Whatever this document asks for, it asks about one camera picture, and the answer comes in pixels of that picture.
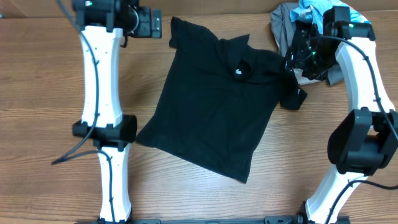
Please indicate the white beige folded garment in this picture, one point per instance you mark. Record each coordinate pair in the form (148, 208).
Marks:
(297, 71)

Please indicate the grey folded garment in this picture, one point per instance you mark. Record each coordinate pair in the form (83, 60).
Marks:
(283, 30)

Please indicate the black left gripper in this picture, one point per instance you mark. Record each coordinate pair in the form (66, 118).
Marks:
(145, 30)

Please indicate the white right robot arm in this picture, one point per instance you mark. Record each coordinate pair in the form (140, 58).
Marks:
(366, 140)

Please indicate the black polo shirt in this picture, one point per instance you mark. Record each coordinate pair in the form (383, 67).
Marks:
(217, 100)

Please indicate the light blue printed shirt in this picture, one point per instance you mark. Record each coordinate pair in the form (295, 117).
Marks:
(311, 11)

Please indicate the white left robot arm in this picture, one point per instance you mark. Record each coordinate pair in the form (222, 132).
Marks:
(104, 28)

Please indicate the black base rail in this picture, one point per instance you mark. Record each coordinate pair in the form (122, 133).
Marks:
(288, 219)

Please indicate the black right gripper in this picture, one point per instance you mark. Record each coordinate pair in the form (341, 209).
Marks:
(295, 58)

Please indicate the black folded garment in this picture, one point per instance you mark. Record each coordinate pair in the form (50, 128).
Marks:
(301, 33)

